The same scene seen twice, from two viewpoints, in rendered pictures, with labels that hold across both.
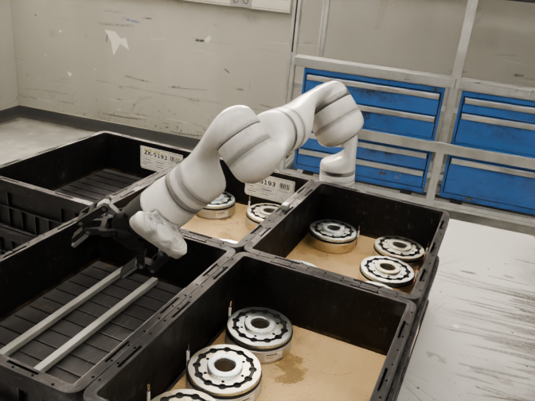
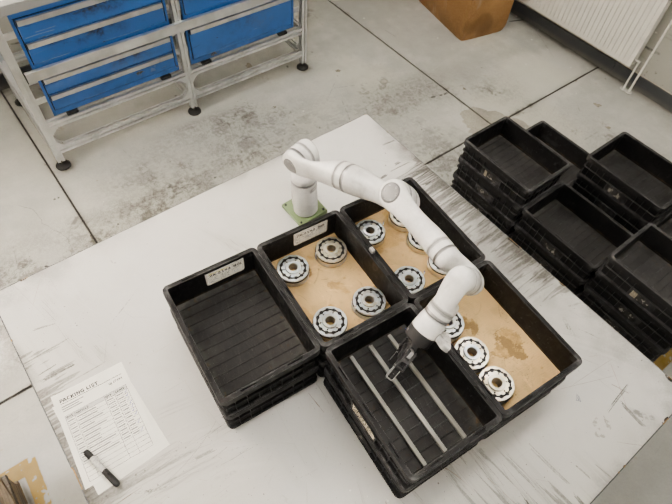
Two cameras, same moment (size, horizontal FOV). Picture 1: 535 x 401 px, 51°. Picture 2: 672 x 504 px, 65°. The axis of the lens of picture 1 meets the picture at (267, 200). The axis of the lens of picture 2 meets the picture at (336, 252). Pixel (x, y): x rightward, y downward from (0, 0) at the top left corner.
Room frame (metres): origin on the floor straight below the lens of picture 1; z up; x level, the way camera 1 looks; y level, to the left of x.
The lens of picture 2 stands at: (0.62, 0.84, 2.25)
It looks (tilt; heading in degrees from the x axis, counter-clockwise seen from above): 54 degrees down; 301
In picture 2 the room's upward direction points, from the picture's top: 6 degrees clockwise
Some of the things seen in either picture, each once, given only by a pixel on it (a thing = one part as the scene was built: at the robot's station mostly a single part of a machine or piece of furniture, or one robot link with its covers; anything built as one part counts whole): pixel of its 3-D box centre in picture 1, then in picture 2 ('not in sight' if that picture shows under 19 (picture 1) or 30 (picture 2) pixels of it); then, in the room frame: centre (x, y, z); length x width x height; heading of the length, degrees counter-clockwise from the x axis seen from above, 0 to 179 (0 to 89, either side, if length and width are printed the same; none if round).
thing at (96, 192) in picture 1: (101, 187); (241, 328); (1.19, 0.38, 0.87); 0.40 x 0.30 x 0.11; 158
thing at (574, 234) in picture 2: not in sight; (563, 245); (0.53, -1.03, 0.31); 0.40 x 0.30 x 0.34; 164
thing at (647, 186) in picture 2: not in sight; (618, 200); (0.42, -1.41, 0.37); 0.40 x 0.30 x 0.45; 164
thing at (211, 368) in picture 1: (224, 366); (472, 352); (0.62, 0.04, 0.86); 0.05 x 0.05 x 0.01
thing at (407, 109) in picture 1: (364, 130); (105, 46); (2.91, -0.47, 0.60); 0.72 x 0.03 x 0.56; 74
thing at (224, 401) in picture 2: (100, 166); (239, 319); (1.19, 0.38, 0.92); 0.40 x 0.30 x 0.02; 158
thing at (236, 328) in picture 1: (259, 326); (447, 322); (0.73, -0.01, 0.86); 0.10 x 0.10 x 0.01
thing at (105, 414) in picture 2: not in sight; (106, 423); (1.36, 0.79, 0.70); 0.33 x 0.23 x 0.01; 164
